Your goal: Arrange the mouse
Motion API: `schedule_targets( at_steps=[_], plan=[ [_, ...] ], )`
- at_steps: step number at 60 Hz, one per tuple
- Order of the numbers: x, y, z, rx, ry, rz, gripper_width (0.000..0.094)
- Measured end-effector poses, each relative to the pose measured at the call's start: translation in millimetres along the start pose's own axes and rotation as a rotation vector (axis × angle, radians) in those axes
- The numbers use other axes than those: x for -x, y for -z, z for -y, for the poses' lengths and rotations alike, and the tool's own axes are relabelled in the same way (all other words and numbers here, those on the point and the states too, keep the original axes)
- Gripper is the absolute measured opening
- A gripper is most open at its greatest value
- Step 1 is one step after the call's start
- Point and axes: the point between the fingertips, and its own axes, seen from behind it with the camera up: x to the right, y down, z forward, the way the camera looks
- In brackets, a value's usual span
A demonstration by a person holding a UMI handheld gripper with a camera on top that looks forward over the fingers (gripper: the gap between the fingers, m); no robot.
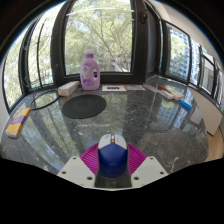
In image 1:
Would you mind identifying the red flat box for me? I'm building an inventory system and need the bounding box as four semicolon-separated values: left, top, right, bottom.
157;85;176;94

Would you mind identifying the small blue box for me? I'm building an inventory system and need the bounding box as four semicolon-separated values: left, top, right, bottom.
179;98;193;111

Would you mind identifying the white card with dark print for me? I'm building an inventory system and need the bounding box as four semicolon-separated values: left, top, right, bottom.
101;84;128;92

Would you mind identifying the black cable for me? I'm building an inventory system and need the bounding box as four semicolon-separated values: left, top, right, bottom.
30;88;61;111

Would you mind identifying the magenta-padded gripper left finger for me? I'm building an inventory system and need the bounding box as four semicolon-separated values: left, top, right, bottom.
57;143;100;188

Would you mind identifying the purple detergent bottle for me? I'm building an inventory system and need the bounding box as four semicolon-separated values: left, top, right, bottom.
79;48;101;91

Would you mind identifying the long white striped box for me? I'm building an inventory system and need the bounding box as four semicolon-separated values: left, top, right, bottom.
143;84;175;101

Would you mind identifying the blue and white computer mouse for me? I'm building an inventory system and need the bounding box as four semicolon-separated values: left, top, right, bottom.
97;133;129;179

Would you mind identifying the pale printed paper sheet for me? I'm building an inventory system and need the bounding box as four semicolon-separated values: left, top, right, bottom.
125;84;147;92

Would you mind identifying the white and orange carton box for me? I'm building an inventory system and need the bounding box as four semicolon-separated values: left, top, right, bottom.
57;80;81;98

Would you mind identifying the round black mouse pad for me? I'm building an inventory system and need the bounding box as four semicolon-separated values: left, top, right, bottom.
61;94;108;120

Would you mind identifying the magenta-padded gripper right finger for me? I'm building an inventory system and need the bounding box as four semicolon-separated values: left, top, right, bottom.
127;143;169;189

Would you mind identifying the yellow and purple box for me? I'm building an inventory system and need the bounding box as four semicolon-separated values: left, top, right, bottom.
5;107;32;139

